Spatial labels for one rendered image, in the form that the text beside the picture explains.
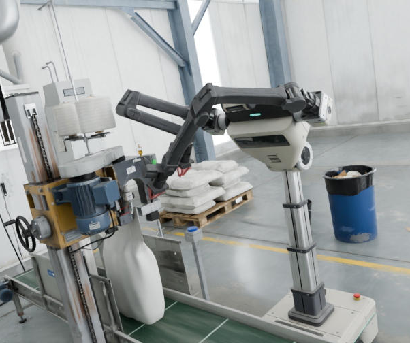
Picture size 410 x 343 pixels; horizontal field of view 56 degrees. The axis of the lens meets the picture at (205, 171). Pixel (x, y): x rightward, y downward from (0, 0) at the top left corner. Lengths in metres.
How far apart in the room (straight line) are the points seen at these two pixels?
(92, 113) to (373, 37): 8.41
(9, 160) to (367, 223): 3.74
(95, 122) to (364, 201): 2.68
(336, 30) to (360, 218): 6.78
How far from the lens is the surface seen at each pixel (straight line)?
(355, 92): 9.92
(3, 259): 4.81
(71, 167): 1.75
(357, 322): 2.42
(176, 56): 7.79
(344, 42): 9.96
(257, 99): 1.54
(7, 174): 4.73
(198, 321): 2.33
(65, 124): 2.06
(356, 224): 3.86
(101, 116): 1.82
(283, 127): 1.79
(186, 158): 2.02
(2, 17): 4.43
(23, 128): 1.94
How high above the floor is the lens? 1.60
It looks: 11 degrees down
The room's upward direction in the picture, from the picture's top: 11 degrees counter-clockwise
